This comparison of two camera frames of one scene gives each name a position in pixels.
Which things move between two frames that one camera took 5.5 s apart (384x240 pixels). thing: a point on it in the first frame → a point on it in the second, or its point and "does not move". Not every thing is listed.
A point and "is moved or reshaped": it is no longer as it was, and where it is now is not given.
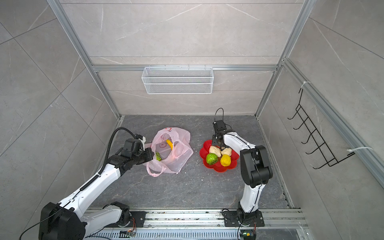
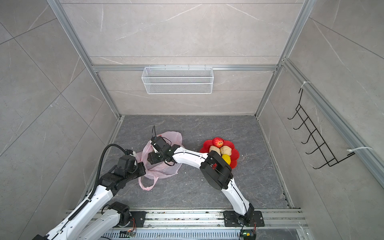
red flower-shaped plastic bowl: x=205 y=151 does not move
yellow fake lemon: x=225 y=160 does not move
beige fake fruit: x=227 y=151 does not move
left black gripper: x=150 y=156 → x=141 y=166
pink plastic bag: x=171 y=160 is moved or reshaped
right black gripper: x=214 y=140 → x=152 y=159
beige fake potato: x=214 y=149 does not move
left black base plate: x=138 y=220 does not move
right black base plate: x=231 y=219 does not move
